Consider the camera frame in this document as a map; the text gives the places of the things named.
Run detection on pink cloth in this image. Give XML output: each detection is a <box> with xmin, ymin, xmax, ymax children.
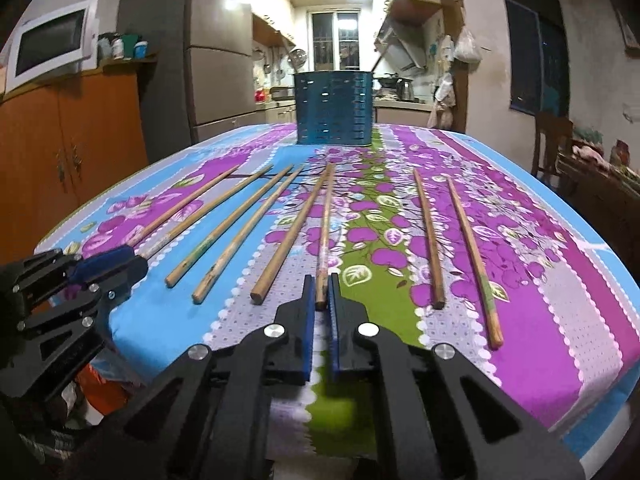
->
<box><xmin>570</xmin><ymin>143</ymin><xmax>613</xmax><ymax>168</ymax></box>

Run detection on framed picture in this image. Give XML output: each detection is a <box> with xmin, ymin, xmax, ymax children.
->
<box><xmin>614</xmin><ymin>7</ymin><xmax>640</xmax><ymax>52</ymax></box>

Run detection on range hood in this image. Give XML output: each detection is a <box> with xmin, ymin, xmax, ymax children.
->
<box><xmin>375</xmin><ymin>20</ymin><xmax>427</xmax><ymax>74</ymax></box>

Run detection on kitchen upper cabinet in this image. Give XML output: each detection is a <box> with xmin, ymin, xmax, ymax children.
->
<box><xmin>387</xmin><ymin>0</ymin><xmax>445</xmax><ymax>25</ymax></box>

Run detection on kitchen window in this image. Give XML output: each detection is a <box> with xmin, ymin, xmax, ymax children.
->
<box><xmin>312</xmin><ymin>10</ymin><xmax>362</xmax><ymax>72</ymax></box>

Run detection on floral purple blue tablecloth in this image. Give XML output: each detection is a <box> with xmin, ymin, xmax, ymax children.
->
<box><xmin>34</xmin><ymin>122</ymin><xmax>640</xmax><ymax>480</ymax></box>

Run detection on white microwave oven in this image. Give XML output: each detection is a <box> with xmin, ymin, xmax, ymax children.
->
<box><xmin>5</xmin><ymin>0</ymin><xmax>99</xmax><ymax>93</ymax></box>

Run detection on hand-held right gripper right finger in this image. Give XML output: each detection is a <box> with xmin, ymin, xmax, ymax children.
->
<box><xmin>327</xmin><ymin>273</ymin><xmax>587</xmax><ymax>480</ymax></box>

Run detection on grey refrigerator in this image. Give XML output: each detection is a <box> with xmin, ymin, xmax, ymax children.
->
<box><xmin>117</xmin><ymin>0</ymin><xmax>257</xmax><ymax>161</ymax></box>

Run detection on dark window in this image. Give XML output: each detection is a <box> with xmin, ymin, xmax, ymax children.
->
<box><xmin>499</xmin><ymin>0</ymin><xmax>572</xmax><ymax>119</ymax></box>

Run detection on orange plastic bag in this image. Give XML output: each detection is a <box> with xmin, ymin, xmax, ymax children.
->
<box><xmin>75</xmin><ymin>365</ymin><xmax>131</xmax><ymax>416</ymax></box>

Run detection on orange wooden cabinet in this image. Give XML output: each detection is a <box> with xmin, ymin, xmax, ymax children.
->
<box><xmin>0</xmin><ymin>57</ymin><xmax>151</xmax><ymax>266</ymax></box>

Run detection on kitchen base cabinets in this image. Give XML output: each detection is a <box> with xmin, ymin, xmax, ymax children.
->
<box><xmin>254</xmin><ymin>99</ymin><xmax>433</xmax><ymax>127</ymax></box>

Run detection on wooden chopstick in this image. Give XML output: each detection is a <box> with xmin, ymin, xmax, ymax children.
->
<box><xmin>165</xmin><ymin>164</ymin><xmax>296</xmax><ymax>289</ymax></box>
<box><xmin>142</xmin><ymin>163</ymin><xmax>276</xmax><ymax>261</ymax></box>
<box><xmin>250</xmin><ymin>162</ymin><xmax>335</xmax><ymax>306</ymax></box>
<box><xmin>192</xmin><ymin>165</ymin><xmax>306</xmax><ymax>305</ymax></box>
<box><xmin>131</xmin><ymin>164</ymin><xmax>242</xmax><ymax>253</ymax></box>
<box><xmin>445</xmin><ymin>175</ymin><xmax>505</xmax><ymax>351</ymax></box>
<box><xmin>315</xmin><ymin>165</ymin><xmax>337</xmax><ymax>311</ymax></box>
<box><xmin>412</xmin><ymin>168</ymin><xmax>447</xmax><ymax>311</ymax></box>

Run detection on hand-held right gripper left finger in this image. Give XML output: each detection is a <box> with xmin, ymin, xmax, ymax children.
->
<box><xmin>65</xmin><ymin>275</ymin><xmax>317</xmax><ymax>480</ymax></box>

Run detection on dark wooden dining table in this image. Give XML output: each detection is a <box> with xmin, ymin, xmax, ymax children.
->
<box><xmin>556</xmin><ymin>150</ymin><xmax>640</xmax><ymax>271</ymax></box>

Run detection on hanging cloth bundle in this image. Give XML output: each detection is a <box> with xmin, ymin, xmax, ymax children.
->
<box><xmin>427</xmin><ymin>35</ymin><xmax>458</xmax><ymax>131</ymax></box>

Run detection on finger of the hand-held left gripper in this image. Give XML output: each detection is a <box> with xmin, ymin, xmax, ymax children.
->
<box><xmin>0</xmin><ymin>247</ymin><xmax>132</xmax><ymax>333</ymax></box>
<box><xmin>0</xmin><ymin>257</ymin><xmax>149</xmax><ymax>406</ymax></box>

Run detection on blue perforated utensil holder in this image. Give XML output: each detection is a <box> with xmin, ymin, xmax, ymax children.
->
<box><xmin>293</xmin><ymin>71</ymin><xmax>376</xmax><ymax>147</ymax></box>

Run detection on white plastic bag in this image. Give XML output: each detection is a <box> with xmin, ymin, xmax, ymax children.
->
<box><xmin>454</xmin><ymin>26</ymin><xmax>484</xmax><ymax>64</ymax></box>

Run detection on wooden chair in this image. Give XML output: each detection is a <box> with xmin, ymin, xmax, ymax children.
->
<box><xmin>531</xmin><ymin>112</ymin><xmax>575</xmax><ymax>181</ymax></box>

